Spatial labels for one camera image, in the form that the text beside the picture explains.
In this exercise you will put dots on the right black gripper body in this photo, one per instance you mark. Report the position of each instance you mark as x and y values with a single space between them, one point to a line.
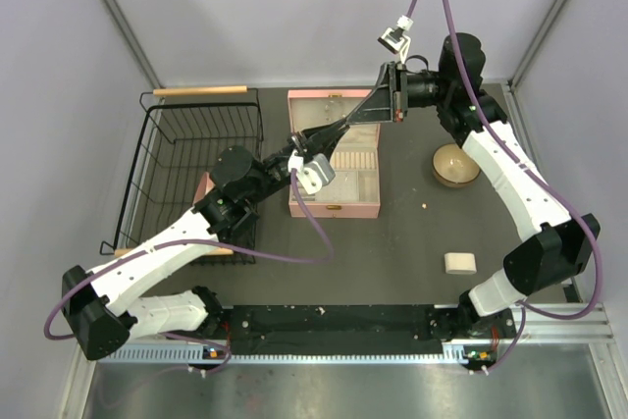
418 90

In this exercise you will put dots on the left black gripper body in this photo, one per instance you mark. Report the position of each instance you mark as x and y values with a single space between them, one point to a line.
275 166

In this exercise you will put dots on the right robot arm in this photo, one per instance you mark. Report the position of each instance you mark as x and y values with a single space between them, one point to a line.
556 242

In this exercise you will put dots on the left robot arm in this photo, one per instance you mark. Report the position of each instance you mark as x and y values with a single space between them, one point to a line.
105 306

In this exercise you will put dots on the pink jewelry box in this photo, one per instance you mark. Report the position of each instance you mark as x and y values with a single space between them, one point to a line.
355 191

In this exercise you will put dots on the brown ceramic bowl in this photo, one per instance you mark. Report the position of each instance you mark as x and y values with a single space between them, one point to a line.
453 168

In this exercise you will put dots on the small beige pillow block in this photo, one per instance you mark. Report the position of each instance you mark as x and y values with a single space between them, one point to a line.
460 263

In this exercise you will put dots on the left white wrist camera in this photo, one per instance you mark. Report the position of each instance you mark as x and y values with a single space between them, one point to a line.
314 174

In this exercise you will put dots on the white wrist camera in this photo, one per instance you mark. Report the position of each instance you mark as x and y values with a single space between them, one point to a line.
314 174
396 39

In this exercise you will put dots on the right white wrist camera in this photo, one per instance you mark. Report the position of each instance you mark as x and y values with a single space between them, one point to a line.
396 39

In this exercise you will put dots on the black wire basket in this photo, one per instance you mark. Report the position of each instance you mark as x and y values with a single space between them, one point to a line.
181 138

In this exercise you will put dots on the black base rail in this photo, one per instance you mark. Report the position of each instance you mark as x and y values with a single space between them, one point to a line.
349 329

